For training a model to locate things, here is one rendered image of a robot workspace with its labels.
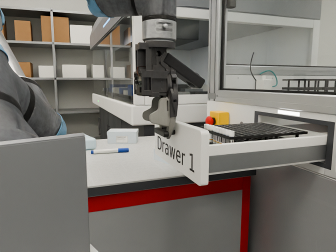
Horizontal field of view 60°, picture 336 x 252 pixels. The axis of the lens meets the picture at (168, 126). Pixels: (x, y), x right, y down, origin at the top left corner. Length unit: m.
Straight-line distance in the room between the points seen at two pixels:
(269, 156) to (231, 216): 0.36
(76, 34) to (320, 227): 4.01
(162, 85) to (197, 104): 0.98
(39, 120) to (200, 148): 0.29
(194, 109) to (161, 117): 0.96
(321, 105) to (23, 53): 4.47
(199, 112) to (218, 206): 0.77
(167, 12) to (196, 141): 0.27
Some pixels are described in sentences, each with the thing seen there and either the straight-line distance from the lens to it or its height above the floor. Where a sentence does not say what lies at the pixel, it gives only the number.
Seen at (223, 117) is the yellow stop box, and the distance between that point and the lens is 1.09.
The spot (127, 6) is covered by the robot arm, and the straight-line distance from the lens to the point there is 0.67.
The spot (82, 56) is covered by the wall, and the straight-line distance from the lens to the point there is 4.86.
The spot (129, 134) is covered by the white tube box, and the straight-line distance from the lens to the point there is 1.26.
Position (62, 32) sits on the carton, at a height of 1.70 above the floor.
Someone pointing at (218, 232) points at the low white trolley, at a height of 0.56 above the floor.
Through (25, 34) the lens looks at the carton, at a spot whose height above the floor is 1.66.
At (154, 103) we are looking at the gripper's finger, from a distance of 0.69.
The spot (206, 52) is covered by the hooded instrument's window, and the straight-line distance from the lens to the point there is 1.64.
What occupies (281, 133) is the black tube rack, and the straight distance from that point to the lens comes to 0.74.
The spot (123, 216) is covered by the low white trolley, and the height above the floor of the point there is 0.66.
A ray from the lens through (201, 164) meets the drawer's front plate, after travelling 0.57.
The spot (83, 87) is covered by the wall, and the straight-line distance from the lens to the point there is 4.84.
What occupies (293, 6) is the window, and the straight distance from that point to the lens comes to 0.91.
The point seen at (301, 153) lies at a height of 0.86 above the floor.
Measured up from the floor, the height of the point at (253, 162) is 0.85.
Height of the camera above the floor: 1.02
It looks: 8 degrees down
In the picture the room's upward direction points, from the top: straight up
